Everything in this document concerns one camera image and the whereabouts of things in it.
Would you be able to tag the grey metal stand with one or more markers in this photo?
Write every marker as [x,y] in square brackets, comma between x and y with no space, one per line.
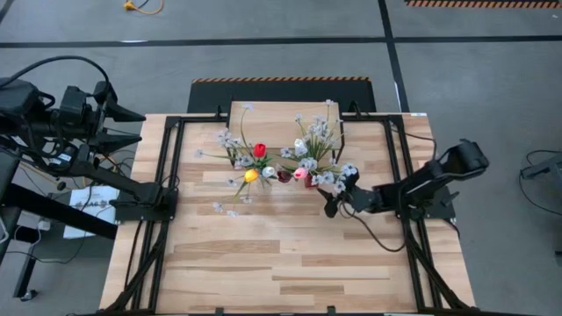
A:
[549,167]

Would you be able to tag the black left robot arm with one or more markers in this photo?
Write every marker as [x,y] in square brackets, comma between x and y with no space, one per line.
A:
[88,171]

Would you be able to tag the striped hazard floor strip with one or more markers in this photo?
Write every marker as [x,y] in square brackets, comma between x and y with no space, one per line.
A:
[483,3]

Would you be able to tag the white artificial tulip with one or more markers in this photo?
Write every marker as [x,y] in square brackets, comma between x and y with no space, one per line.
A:
[300,147]
[268,171]

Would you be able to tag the red ribbed glass vase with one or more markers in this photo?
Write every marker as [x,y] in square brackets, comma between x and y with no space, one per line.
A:
[311,181]

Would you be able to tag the black side desk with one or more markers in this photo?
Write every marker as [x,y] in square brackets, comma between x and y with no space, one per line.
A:
[26,206]

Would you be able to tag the black aluminium rig frame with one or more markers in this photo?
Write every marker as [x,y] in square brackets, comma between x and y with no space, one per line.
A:
[151,263]

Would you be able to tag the bright red artificial tulip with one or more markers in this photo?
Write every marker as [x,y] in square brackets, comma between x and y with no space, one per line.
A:
[259,150]

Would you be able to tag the black hazard-edged floor mat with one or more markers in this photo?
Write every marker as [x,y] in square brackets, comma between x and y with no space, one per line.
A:
[281,90]

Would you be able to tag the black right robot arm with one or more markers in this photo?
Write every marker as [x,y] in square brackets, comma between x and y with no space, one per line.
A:
[439,175]

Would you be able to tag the white power adapter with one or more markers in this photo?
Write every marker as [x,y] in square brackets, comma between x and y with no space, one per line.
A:
[44,224]

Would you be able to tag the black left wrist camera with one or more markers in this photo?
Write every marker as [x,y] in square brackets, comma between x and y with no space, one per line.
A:
[72,100]

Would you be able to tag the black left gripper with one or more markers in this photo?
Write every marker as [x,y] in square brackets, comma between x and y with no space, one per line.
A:
[94,123]

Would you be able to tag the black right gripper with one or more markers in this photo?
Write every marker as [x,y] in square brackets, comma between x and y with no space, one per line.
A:
[362,198]

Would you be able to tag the orange yellow artificial tulip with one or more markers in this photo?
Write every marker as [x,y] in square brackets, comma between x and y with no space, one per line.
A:
[251,175]

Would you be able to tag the white printed sheet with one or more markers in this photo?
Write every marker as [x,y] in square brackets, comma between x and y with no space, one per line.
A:
[98,199]

